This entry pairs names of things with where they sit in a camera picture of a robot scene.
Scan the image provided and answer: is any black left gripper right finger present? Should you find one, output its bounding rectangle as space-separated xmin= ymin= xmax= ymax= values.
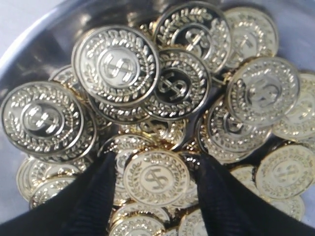
xmin=196 ymin=154 xmax=315 ymax=236

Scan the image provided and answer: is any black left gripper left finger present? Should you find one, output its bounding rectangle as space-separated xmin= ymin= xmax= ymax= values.
xmin=0 ymin=152 xmax=116 ymax=236

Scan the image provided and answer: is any gold coin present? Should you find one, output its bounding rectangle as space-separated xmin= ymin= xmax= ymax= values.
xmin=123 ymin=149 xmax=190 ymax=207

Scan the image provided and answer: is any round steel plate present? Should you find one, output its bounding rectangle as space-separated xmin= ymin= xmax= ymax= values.
xmin=0 ymin=0 xmax=315 ymax=227

